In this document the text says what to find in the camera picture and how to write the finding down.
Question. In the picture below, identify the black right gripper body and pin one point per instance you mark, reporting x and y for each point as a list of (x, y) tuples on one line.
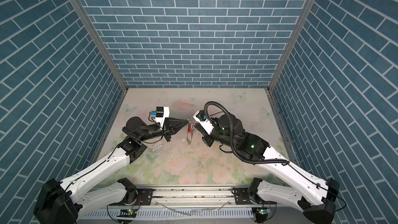
[(216, 135)]

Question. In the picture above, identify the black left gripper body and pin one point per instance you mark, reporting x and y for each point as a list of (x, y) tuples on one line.
[(166, 133)]

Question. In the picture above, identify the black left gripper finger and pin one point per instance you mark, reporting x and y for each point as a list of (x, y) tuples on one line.
[(176, 120), (177, 125)]

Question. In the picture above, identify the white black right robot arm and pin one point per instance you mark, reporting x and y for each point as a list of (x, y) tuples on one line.
[(313, 196)]

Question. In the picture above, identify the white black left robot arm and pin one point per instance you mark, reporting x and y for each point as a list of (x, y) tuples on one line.
[(67, 200)]

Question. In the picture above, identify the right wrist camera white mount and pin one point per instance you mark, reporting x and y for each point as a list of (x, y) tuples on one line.
[(199, 116)]

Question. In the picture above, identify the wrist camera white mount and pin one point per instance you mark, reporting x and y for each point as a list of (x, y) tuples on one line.
[(199, 116), (159, 115)]

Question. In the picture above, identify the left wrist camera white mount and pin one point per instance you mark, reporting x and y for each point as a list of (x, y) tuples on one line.
[(159, 115)]

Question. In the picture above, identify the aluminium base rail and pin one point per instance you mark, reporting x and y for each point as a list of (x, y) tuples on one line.
[(197, 196)]

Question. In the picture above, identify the white slotted cable duct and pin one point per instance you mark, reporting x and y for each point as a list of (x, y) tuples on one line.
[(162, 213)]

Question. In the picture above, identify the aluminium corner post left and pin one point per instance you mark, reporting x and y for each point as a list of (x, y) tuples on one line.
[(87, 23)]

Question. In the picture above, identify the aluminium corner post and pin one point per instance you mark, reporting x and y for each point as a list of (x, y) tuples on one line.
[(87, 23), (292, 40)]

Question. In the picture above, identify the aluminium corner post right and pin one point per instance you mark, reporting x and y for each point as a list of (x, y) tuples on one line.
[(292, 40)]

